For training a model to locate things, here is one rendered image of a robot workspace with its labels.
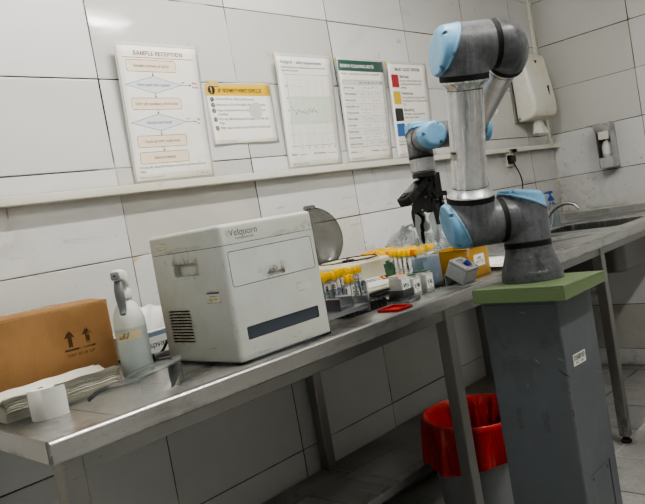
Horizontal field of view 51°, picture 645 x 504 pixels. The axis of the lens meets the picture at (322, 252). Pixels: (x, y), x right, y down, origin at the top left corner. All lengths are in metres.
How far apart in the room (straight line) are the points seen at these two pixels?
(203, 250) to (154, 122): 0.76
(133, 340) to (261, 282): 0.31
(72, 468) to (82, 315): 0.47
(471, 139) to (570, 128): 2.64
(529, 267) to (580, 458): 0.46
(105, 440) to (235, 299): 0.40
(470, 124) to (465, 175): 0.12
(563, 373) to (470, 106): 0.66
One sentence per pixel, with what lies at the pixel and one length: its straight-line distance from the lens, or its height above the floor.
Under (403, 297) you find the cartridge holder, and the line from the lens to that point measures 1.91.
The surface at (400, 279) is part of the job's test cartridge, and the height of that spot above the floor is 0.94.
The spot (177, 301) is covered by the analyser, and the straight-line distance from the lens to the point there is 1.58.
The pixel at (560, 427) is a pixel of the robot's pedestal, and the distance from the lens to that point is 1.76.
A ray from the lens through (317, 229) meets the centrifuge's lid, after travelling 2.45.
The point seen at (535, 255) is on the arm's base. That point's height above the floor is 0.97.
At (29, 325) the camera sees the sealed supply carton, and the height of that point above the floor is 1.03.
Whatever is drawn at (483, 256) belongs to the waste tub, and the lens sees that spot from 2.26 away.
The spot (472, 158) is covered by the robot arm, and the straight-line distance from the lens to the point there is 1.66.
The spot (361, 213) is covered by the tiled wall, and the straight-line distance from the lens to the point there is 2.73.
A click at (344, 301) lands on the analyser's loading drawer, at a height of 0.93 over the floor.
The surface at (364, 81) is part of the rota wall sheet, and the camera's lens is 2.87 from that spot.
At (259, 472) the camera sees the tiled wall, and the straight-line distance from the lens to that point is 2.36.
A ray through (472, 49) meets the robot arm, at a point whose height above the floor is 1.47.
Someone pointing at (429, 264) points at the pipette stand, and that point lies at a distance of 2.13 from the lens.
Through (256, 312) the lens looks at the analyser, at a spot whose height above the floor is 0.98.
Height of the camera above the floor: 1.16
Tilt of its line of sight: 3 degrees down
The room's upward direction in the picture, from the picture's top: 10 degrees counter-clockwise
